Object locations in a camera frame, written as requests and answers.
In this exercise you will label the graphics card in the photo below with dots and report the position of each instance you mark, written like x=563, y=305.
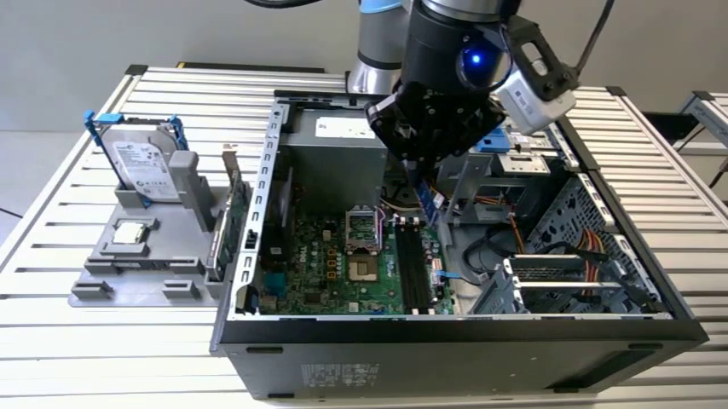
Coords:
x=230, y=221

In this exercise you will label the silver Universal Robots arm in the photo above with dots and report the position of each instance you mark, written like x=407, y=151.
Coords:
x=376, y=47

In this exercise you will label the perforated metal disk bay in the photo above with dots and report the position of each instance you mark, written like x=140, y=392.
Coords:
x=560, y=221

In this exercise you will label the blue plastic bay latch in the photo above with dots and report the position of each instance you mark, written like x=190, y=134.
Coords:
x=492, y=142

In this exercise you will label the black RAM slot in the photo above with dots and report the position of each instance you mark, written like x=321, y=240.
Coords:
x=428, y=264
x=404, y=264
x=412, y=264
x=420, y=264

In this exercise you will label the CPU socket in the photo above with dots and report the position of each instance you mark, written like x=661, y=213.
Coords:
x=364, y=268

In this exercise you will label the open black PC case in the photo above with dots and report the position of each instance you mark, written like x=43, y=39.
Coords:
x=399, y=366

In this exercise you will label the silver CPU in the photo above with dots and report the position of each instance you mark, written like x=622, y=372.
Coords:
x=130, y=233

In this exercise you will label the thin metal locking lever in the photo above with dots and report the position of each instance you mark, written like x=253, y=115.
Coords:
x=380, y=232

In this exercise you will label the metal slat side table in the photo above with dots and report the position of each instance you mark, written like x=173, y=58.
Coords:
x=709, y=111

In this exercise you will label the grey disk bay frame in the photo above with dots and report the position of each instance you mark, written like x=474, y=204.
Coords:
x=547, y=266

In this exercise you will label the grey plastic parts rack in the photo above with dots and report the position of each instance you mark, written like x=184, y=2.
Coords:
x=174, y=240

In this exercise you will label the black round fan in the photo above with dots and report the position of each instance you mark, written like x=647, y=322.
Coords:
x=401, y=196

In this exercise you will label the grey metal drive bay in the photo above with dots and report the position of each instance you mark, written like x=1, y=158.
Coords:
x=472, y=183

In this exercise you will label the hard disk in blue carrier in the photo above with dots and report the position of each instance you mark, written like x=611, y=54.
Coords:
x=140, y=166

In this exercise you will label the green motherboard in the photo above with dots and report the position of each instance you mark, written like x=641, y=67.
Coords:
x=319, y=272

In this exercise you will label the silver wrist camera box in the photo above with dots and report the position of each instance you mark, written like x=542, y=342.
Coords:
x=535, y=111

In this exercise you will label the grey power supply unit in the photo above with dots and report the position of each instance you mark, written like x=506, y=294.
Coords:
x=336, y=179

